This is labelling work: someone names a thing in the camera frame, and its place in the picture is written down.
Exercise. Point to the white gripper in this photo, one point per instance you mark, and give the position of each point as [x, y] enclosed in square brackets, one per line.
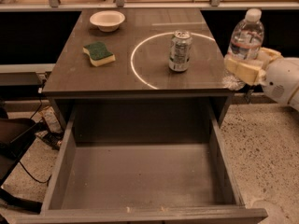
[279, 79]

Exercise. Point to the white paper bowl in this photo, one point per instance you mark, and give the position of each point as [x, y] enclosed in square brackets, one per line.
[107, 21]

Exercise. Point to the open grey top drawer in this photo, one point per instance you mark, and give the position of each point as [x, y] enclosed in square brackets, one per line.
[150, 162]

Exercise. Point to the green yellow sponge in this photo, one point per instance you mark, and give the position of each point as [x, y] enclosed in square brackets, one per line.
[99, 54]

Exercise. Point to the clear plastic water bottle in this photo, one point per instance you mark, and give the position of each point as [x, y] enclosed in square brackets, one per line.
[246, 41]

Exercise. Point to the black chair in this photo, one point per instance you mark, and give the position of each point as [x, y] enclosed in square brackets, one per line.
[16, 136]

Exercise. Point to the silver soda can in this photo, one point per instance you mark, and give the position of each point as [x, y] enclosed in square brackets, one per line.
[180, 47]

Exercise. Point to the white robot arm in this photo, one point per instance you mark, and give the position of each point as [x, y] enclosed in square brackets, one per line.
[278, 75]

